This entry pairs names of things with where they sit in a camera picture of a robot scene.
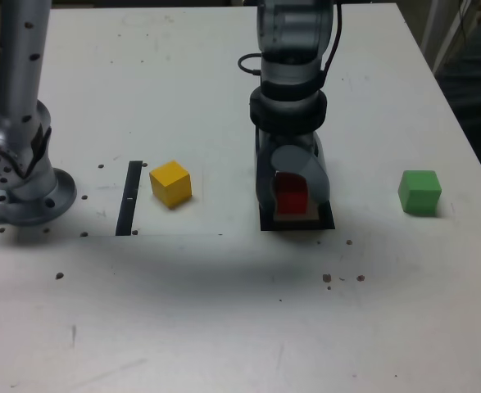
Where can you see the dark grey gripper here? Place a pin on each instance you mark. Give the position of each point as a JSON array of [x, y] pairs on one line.
[[293, 137]]

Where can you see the red cube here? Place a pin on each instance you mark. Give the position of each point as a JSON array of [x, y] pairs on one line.
[[291, 196]]

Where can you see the yellow cube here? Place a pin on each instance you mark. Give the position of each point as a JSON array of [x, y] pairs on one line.
[[170, 184]]

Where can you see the green cube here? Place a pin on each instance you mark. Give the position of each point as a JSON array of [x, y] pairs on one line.
[[420, 192]]

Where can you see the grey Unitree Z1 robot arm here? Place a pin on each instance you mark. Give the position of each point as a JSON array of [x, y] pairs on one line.
[[23, 61]]

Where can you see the black tape square outline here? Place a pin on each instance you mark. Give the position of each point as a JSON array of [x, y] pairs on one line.
[[297, 226]]

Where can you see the black tape strip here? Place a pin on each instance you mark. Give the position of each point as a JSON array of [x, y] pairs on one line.
[[127, 196]]

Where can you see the white metal frame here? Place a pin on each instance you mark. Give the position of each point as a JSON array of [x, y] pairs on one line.
[[436, 24]]

